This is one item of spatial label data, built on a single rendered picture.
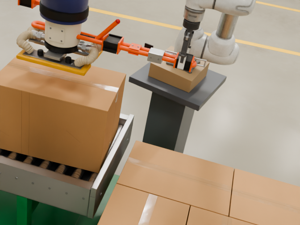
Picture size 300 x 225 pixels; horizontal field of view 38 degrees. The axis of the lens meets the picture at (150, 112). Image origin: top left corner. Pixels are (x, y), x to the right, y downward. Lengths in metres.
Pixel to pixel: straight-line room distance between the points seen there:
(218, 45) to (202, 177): 0.79
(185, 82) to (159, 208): 0.89
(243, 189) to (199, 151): 1.13
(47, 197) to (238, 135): 2.04
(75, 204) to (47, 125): 0.42
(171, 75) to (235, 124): 1.38
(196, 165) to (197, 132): 1.24
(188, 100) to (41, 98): 0.95
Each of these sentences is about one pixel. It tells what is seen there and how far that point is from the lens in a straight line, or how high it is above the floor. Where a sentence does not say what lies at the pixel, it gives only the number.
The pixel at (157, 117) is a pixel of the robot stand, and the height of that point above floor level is 0.46.
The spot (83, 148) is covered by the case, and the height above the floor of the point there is 0.69.
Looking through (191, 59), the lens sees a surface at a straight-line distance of 2.03.
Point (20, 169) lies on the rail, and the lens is 2.26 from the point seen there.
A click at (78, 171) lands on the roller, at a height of 0.55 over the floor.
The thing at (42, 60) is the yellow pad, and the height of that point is 1.11.
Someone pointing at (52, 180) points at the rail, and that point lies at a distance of 2.22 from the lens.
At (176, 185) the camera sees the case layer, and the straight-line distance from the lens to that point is 2.35.
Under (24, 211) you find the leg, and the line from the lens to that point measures 2.46.
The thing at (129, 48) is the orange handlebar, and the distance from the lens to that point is 2.05.
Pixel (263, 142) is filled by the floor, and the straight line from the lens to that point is 3.89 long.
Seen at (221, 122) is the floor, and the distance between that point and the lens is 3.95.
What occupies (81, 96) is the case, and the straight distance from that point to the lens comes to 2.16.
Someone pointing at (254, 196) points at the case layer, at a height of 0.54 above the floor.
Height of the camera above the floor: 2.11
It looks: 33 degrees down
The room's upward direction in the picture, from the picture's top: 11 degrees clockwise
